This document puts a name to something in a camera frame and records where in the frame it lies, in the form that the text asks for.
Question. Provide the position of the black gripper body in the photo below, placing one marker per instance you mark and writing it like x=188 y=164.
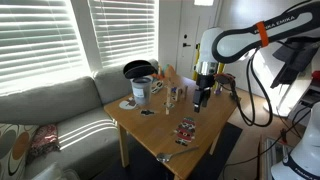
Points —
x=204 y=83

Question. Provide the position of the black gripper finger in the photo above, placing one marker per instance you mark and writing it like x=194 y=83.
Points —
x=197 y=108
x=204 y=102

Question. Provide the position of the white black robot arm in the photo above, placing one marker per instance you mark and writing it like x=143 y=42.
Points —
x=219 y=46

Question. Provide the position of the tall standing wooden block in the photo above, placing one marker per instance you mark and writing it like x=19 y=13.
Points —
x=168 y=98

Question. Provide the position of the light wooden table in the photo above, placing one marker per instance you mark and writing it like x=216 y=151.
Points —
x=156 y=132

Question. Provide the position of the white sunglasses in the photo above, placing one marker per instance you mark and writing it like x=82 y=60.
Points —
x=157 y=87

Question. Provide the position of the small black toy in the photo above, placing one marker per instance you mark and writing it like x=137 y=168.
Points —
x=146 y=112

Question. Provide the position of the metal spoon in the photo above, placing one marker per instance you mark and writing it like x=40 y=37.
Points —
x=165 y=157

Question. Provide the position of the white door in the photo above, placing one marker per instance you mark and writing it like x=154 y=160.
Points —
x=196 y=16

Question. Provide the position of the round grey sticker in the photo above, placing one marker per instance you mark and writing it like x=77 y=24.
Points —
x=128 y=104

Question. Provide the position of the grey sofa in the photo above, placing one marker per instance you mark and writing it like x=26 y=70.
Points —
x=87 y=135

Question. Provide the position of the red patterned pillow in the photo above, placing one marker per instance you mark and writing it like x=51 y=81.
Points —
x=44 y=141

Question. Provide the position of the circle patterned cushion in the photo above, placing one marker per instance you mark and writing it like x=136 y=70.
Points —
x=15 y=141

